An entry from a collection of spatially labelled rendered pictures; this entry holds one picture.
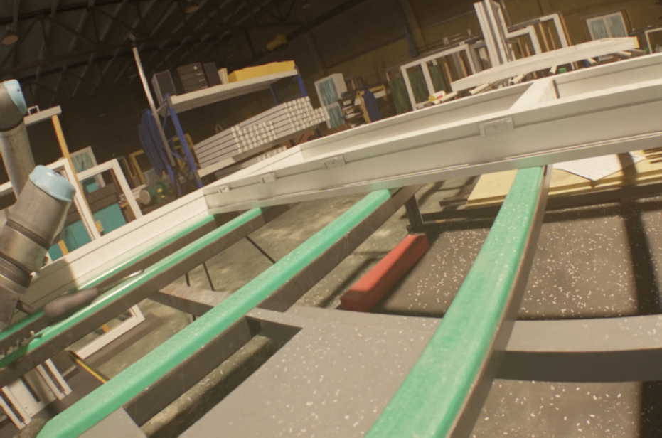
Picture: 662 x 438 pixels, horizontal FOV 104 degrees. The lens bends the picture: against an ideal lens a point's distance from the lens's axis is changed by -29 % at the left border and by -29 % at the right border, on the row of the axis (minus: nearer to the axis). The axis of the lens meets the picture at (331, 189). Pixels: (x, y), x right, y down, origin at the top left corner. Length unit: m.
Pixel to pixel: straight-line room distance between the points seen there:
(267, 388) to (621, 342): 0.24
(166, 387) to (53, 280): 0.62
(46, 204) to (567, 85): 1.05
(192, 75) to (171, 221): 4.52
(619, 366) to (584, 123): 0.31
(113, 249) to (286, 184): 0.47
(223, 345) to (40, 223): 0.38
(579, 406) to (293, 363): 0.38
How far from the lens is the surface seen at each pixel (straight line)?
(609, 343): 0.26
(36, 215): 0.63
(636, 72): 0.91
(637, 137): 0.48
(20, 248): 0.63
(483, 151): 0.52
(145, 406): 0.35
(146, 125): 5.61
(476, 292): 0.26
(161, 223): 0.98
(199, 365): 0.36
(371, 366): 0.24
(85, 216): 3.04
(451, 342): 0.22
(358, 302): 0.77
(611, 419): 0.51
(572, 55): 2.70
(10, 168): 1.37
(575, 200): 1.06
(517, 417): 0.52
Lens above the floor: 1.01
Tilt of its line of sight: 11 degrees down
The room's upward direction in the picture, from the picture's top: 20 degrees counter-clockwise
